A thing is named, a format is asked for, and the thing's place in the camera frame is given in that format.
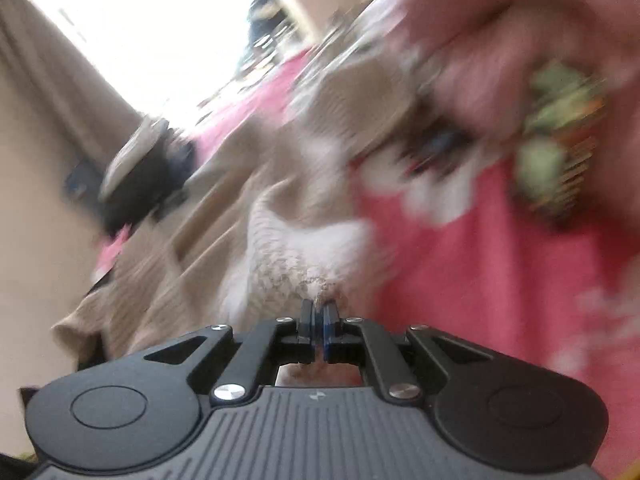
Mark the black folded garment on pile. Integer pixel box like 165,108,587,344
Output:
100,136,198,238

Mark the brown curtain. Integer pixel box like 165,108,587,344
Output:
1,0,141,169

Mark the white folded garment on pile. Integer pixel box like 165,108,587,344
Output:
99,116,169,203

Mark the fuzzy beige houndstooth sweater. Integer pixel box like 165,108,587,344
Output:
53,51,414,359

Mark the wheelchair with clothes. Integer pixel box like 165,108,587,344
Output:
247,0,305,60

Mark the pink quilt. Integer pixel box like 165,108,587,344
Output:
390,0,639,226

